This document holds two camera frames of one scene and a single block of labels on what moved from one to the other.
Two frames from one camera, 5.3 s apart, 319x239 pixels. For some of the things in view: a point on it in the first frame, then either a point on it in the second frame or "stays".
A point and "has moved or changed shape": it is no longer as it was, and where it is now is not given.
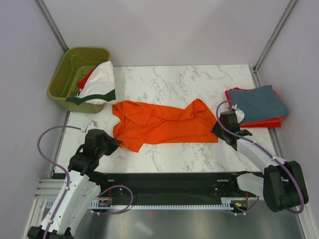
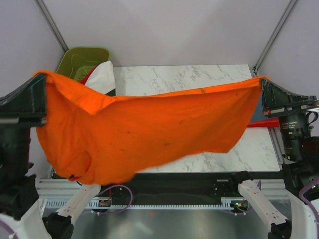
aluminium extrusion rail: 49,188 stays
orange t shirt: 138,123 has moved or changed shape
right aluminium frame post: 273,35 stays
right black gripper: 215,129 → 276,100
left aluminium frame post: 52,25 stays
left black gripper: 114,143 → 26,104
